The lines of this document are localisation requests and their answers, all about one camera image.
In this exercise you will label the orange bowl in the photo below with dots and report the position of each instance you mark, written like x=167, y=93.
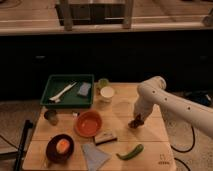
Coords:
x=88, y=123

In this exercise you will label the orange fruit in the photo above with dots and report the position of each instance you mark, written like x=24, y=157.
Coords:
x=62, y=146

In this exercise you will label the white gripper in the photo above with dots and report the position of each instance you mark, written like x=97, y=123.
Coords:
x=141, y=112

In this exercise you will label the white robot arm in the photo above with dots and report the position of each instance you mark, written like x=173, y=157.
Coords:
x=152, y=91

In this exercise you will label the blue sponge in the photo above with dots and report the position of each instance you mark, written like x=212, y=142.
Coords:
x=84, y=89

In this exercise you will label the green pepper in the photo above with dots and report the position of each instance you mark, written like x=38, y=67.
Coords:
x=133, y=153

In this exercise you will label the black metal stand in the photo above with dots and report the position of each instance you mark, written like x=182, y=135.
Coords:
x=20, y=152

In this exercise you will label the blue-grey cloth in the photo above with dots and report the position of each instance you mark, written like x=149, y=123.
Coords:
x=95, y=158

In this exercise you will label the white cup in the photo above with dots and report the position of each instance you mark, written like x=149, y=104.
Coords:
x=107, y=93

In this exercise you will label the black and white eraser block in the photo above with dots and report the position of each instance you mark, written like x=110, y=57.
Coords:
x=104, y=137

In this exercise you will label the green cup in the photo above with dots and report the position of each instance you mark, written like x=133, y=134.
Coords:
x=103, y=82

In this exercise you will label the green plastic tray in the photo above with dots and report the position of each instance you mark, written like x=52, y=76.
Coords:
x=68, y=91

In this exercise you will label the dark brown bowl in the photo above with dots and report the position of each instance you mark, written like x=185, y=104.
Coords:
x=51, y=152

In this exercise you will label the small metal cup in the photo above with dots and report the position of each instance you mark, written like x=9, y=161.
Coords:
x=51, y=117

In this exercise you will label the white plastic utensil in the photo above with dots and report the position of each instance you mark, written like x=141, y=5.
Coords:
x=56, y=98

